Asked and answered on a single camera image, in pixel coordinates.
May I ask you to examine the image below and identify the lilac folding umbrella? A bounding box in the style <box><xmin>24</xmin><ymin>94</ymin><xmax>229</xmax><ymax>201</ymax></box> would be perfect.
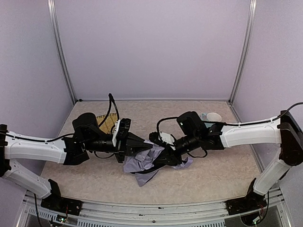
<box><xmin>122</xmin><ymin>139</ymin><xmax>194</xmax><ymax>187</ymax></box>

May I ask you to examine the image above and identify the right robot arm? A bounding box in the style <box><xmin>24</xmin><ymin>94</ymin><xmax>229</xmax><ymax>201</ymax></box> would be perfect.
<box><xmin>156</xmin><ymin>110</ymin><xmax>303</xmax><ymax>196</ymax></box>

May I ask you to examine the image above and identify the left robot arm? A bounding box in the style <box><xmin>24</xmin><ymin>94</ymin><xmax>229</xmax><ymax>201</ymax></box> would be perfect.
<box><xmin>0</xmin><ymin>113</ymin><xmax>153</xmax><ymax>199</ymax></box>

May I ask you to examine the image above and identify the woven bamboo tray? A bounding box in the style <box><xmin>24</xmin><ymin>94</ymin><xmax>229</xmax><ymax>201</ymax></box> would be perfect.
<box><xmin>96</xmin><ymin>113</ymin><xmax>117</xmax><ymax>134</ymax></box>

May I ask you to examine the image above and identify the light blue mug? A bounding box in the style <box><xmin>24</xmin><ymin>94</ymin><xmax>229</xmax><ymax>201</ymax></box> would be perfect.
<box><xmin>201</xmin><ymin>112</ymin><xmax>222</xmax><ymax>122</ymax></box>

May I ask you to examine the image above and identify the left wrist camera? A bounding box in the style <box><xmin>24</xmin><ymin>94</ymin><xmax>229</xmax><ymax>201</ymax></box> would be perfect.
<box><xmin>112</xmin><ymin>118</ymin><xmax>131</xmax><ymax>147</ymax></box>

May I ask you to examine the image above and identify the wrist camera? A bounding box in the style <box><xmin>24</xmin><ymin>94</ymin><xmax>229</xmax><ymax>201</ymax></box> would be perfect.
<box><xmin>112</xmin><ymin>118</ymin><xmax>131</xmax><ymax>147</ymax></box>
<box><xmin>149</xmin><ymin>132</ymin><xmax>175</xmax><ymax>146</ymax></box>

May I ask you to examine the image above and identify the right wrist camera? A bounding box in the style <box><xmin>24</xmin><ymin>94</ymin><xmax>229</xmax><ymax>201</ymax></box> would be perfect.
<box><xmin>149</xmin><ymin>132</ymin><xmax>175</xmax><ymax>146</ymax></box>

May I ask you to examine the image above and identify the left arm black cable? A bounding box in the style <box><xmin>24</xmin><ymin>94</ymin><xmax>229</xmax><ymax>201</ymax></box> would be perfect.
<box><xmin>4</xmin><ymin>93</ymin><xmax>120</xmax><ymax>144</ymax></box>

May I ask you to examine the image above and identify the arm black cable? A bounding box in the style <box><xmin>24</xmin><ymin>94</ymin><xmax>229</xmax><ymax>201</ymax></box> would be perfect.
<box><xmin>4</xmin><ymin>93</ymin><xmax>120</xmax><ymax>144</ymax></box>
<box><xmin>156</xmin><ymin>102</ymin><xmax>303</xmax><ymax>135</ymax></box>

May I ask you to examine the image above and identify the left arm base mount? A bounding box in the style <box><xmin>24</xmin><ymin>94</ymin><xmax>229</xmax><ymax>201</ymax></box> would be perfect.
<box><xmin>41</xmin><ymin>195</ymin><xmax>83</xmax><ymax>216</ymax></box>

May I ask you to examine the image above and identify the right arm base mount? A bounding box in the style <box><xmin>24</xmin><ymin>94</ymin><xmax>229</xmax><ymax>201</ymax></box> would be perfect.
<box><xmin>225</xmin><ymin>192</ymin><xmax>267</xmax><ymax>215</ymax></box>

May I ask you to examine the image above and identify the aluminium front rail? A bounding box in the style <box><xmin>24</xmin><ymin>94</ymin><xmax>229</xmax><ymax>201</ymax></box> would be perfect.
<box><xmin>16</xmin><ymin>186</ymin><xmax>292</xmax><ymax>227</ymax></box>

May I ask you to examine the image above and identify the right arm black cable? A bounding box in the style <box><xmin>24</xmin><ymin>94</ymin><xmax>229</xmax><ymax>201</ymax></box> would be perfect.
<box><xmin>156</xmin><ymin>102</ymin><xmax>303</xmax><ymax>135</ymax></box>

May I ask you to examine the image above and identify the left aluminium corner post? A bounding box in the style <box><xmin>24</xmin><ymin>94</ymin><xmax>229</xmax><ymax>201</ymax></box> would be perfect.
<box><xmin>47</xmin><ymin>0</ymin><xmax>77</xmax><ymax>105</ymax></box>

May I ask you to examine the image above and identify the aluminium corner post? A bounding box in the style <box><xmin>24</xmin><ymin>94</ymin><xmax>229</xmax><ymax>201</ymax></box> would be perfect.
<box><xmin>229</xmin><ymin>0</ymin><xmax>257</xmax><ymax>105</ymax></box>
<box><xmin>47</xmin><ymin>0</ymin><xmax>77</xmax><ymax>105</ymax></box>

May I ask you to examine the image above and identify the right aluminium corner post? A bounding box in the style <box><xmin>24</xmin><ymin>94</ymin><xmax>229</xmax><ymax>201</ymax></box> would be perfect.
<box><xmin>229</xmin><ymin>0</ymin><xmax>257</xmax><ymax>105</ymax></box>

